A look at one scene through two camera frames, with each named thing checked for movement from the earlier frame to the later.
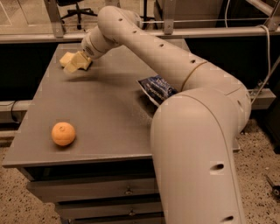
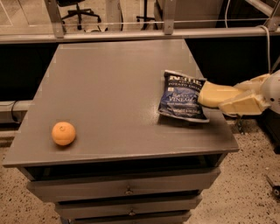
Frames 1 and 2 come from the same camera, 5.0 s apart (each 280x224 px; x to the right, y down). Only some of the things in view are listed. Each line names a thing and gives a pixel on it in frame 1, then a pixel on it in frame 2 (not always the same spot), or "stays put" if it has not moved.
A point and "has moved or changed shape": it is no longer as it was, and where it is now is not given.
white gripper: [87, 48] to [271, 88]
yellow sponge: [66, 59] has moved or changed shape
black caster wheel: [276, 189] stays put
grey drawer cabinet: [87, 143] stays put
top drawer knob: [129, 191] stays put
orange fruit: [63, 133] stays put
